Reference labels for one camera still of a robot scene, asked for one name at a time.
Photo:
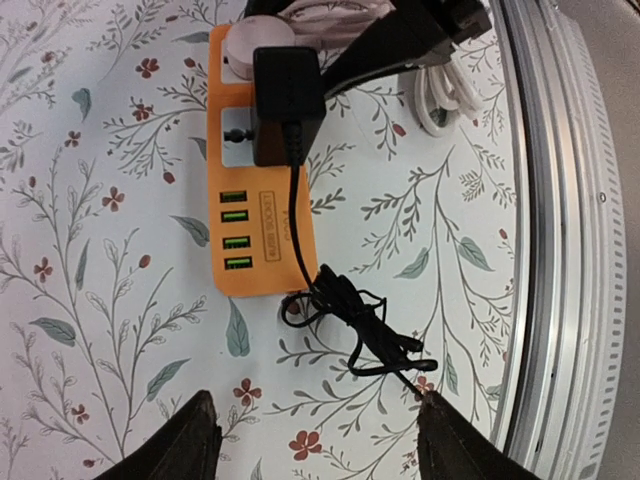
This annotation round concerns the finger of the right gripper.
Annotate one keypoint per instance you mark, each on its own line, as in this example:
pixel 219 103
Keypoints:
pixel 412 35

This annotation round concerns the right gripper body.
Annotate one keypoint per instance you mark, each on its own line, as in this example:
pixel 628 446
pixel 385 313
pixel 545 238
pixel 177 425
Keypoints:
pixel 461 19

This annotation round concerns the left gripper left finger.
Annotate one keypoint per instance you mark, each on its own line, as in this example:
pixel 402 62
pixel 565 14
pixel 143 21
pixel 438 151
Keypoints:
pixel 187 446

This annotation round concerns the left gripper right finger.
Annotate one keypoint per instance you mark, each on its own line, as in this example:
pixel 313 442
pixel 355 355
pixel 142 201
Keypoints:
pixel 450 447

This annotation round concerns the black power adapter with cable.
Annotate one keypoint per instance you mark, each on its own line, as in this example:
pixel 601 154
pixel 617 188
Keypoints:
pixel 289 105

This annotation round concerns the orange power strip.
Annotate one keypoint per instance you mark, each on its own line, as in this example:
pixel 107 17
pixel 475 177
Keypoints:
pixel 252 253

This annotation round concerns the floral table mat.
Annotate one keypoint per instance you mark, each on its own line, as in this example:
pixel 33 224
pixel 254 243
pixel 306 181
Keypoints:
pixel 110 318

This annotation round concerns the front aluminium rail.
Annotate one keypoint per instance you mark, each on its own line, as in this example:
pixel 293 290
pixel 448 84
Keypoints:
pixel 566 349

